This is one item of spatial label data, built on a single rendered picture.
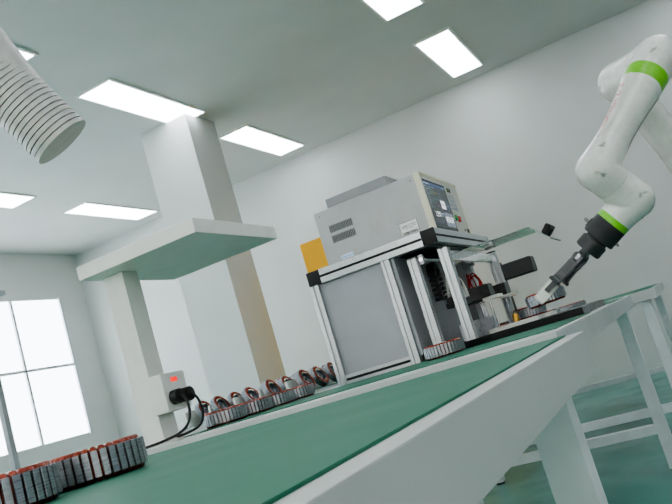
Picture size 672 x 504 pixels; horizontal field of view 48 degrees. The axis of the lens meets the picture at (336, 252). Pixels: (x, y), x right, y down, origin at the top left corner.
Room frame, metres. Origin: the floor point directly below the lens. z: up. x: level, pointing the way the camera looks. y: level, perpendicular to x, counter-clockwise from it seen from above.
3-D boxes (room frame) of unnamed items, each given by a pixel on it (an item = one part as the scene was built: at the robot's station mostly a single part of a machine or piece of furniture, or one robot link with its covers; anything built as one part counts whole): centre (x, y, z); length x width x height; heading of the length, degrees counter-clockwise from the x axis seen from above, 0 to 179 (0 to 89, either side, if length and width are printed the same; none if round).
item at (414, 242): (2.57, -0.22, 1.09); 0.68 x 0.44 x 0.05; 157
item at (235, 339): (6.45, 1.04, 1.65); 0.50 x 0.45 x 3.30; 67
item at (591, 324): (2.54, -0.29, 0.72); 2.20 x 1.01 x 0.05; 157
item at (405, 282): (2.55, -0.28, 0.92); 0.66 x 0.01 x 0.30; 157
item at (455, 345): (2.05, -0.20, 0.77); 0.11 x 0.11 x 0.04
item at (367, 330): (2.31, -0.02, 0.91); 0.28 x 0.03 x 0.32; 67
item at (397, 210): (2.59, -0.23, 1.22); 0.44 x 0.39 x 0.20; 157
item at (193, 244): (1.84, 0.37, 0.98); 0.37 x 0.35 x 0.46; 157
